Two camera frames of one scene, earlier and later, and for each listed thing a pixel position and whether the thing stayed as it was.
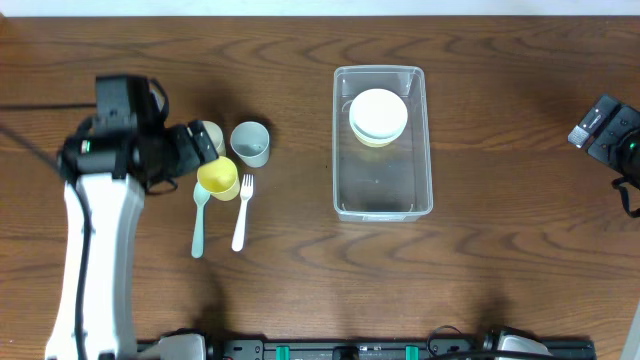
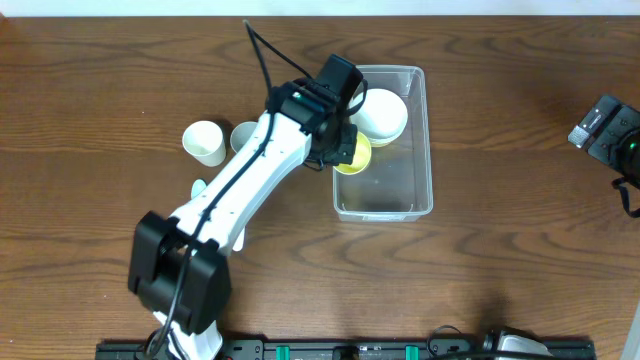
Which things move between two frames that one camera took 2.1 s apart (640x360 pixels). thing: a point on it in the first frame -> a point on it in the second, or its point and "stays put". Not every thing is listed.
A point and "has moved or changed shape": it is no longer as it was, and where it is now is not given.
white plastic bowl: (378, 114) stays put
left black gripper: (201, 141) -> (344, 147)
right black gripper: (601, 128) stays put
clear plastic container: (386, 184) stays put
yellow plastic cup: (220, 177) has moved or changed shape
